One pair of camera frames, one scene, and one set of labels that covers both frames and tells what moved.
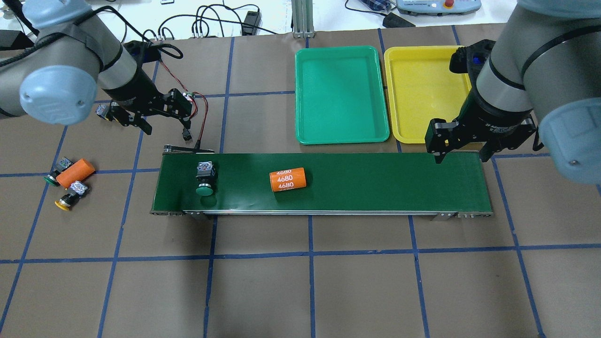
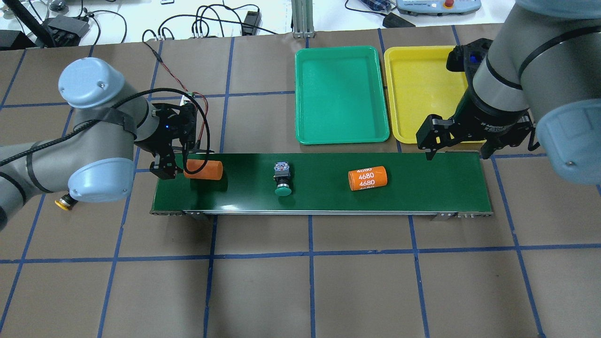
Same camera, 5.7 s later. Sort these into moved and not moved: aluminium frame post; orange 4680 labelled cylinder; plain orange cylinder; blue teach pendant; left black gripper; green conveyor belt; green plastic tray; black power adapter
Moved: plain orange cylinder; left black gripper; orange 4680 labelled cylinder
Not moved: black power adapter; blue teach pendant; green conveyor belt; aluminium frame post; green plastic tray
